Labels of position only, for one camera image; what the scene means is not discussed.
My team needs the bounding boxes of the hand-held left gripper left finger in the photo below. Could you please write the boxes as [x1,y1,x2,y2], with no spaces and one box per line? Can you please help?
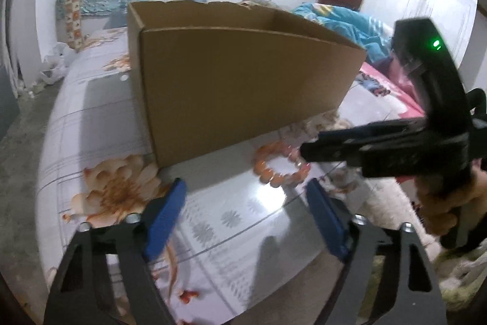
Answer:
[43,178,188,325]

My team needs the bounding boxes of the brown cardboard box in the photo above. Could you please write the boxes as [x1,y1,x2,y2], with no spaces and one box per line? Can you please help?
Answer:
[127,0,368,169]

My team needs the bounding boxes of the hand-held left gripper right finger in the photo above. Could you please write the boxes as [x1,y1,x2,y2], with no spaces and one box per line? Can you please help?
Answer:
[305,179,447,325]

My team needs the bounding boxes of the grey green pillow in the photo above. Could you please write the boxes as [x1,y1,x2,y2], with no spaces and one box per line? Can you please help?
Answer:
[239,0,284,10]

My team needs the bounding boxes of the blue printed blanket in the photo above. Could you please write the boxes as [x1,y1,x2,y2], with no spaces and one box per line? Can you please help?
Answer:
[292,2,394,63]

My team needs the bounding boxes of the pink orange bead bracelet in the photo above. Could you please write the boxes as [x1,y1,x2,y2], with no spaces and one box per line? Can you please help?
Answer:
[254,141,310,188]

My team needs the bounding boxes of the white plastic bags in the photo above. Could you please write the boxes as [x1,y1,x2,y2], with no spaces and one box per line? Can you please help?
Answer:
[38,42,70,87]

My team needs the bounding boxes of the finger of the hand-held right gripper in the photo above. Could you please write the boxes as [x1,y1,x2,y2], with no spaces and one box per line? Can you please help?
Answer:
[300,142,365,167]
[317,119,429,152]

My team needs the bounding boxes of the pink floral bed sheet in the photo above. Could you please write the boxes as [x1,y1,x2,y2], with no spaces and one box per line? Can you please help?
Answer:
[356,58,425,120]

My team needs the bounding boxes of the green shaggy rug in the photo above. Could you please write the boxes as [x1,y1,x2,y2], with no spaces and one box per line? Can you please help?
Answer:
[434,237,487,314]

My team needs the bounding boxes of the white fluffy cloth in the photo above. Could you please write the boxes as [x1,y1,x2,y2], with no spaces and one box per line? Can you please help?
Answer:
[358,176,438,257]

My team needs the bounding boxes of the person's right hand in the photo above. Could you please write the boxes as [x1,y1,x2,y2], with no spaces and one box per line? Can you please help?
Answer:
[416,166,487,253]

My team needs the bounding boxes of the floral printed table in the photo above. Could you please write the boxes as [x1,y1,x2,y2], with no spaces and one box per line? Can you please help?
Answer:
[38,26,419,325]

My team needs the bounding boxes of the orange squared patterned cloth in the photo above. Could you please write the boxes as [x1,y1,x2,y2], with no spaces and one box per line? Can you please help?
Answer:
[63,0,83,48]

